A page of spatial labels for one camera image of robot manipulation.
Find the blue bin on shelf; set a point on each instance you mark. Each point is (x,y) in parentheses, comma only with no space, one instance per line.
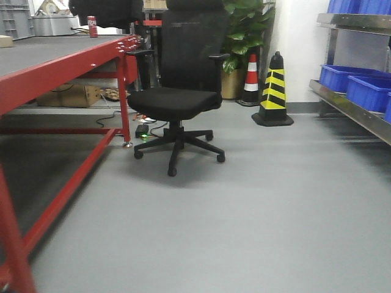
(370,93)
(335,77)

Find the stainless steel shelf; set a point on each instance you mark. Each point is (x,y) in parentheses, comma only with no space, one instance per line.
(355,40)

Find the black power adapter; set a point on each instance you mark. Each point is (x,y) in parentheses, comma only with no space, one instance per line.
(141,131)

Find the red white traffic cone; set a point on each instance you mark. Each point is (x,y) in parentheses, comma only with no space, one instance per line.
(251,91)

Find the yellow black traffic cone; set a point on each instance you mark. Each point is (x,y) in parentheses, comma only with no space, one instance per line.
(273,104)

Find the black office chair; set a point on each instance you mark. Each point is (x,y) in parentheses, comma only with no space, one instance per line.
(191,63)

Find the green potted plant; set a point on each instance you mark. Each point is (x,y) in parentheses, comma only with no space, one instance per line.
(247,23)

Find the cardboard box under table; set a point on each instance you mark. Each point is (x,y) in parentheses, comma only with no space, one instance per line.
(70,95)

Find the red soda can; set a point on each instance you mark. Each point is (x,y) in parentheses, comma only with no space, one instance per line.
(92,24)

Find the red metal table frame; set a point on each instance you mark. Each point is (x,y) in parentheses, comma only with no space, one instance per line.
(51,66)

